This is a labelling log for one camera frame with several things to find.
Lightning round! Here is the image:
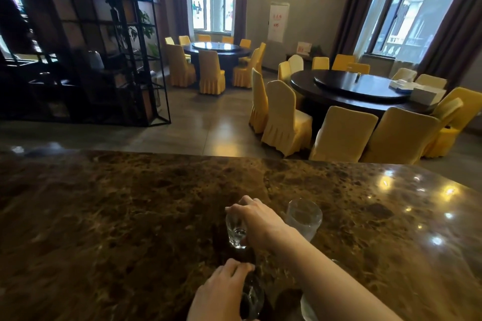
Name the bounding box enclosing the black metal shelf rack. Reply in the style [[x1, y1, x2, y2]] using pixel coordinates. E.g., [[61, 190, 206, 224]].
[[0, 0, 172, 127]]

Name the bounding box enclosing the clear drinking glass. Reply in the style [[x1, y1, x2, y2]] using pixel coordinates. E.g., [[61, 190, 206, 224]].
[[300, 294, 321, 321], [285, 198, 323, 242]]

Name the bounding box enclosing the group of yellow covered chairs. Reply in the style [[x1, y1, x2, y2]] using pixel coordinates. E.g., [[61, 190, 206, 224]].
[[249, 54, 482, 165], [164, 34, 267, 96]]

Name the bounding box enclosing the dark round turntable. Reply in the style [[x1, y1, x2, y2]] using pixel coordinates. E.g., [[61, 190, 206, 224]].
[[314, 70, 413, 104]]

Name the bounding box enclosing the large window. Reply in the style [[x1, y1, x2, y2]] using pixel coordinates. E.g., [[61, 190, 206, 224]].
[[366, 0, 450, 59]]

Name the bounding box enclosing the white wall poster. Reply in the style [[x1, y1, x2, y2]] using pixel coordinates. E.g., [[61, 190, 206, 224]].
[[267, 2, 290, 44]]

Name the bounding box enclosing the person's left hand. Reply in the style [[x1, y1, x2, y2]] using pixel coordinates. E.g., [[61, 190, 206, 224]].
[[187, 259, 256, 321]]

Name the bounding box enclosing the green leafy plant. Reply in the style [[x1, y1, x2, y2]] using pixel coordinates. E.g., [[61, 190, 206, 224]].
[[96, 0, 157, 47]]

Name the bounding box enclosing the person's right hand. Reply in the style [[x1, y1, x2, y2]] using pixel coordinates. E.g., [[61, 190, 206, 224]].
[[225, 195, 299, 254]]

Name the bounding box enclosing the person's right forearm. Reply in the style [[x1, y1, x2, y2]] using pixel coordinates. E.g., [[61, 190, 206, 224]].
[[277, 227, 403, 321]]

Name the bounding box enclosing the round dark dining table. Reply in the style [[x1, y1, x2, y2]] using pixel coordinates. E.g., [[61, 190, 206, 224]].
[[290, 69, 435, 133], [183, 42, 252, 82]]

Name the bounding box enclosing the glass round turntable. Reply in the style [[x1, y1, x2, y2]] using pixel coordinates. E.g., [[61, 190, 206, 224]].
[[192, 42, 242, 51]]

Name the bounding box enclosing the white vase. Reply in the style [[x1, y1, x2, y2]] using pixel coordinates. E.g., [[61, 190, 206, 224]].
[[88, 50, 105, 71]]

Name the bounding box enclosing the small clear shot glass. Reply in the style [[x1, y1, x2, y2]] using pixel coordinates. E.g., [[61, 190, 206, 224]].
[[225, 213, 248, 249]]

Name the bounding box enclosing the flat white box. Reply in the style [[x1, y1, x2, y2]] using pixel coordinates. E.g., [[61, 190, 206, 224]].
[[389, 79, 421, 92]]

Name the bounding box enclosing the white cardboard box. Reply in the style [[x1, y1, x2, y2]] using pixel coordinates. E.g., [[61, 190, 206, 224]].
[[409, 85, 447, 106]]

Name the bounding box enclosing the sheer white curtain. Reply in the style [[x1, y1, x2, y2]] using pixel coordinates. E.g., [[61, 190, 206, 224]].
[[390, 0, 477, 77]]

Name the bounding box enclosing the dark glass bottle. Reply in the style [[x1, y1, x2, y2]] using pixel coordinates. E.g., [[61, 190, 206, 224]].
[[239, 271, 265, 321]]

